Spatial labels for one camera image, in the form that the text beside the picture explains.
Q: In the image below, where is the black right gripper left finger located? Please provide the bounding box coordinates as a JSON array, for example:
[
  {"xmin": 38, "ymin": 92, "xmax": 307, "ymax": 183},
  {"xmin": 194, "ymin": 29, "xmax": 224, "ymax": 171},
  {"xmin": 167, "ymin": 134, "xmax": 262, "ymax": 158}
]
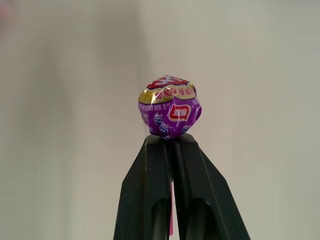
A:
[{"xmin": 115, "ymin": 135, "xmax": 174, "ymax": 240}]

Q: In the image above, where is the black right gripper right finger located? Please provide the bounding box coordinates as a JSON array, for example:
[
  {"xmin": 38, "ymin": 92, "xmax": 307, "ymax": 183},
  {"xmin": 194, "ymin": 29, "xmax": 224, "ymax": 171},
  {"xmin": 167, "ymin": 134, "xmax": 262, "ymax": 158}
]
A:
[{"xmin": 171, "ymin": 133, "xmax": 252, "ymax": 240}]

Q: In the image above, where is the purple lollipop pink stick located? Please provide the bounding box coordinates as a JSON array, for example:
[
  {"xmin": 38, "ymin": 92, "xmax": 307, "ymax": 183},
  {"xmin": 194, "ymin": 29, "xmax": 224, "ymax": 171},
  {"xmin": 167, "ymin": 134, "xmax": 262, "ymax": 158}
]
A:
[{"xmin": 137, "ymin": 73, "xmax": 203, "ymax": 236}]

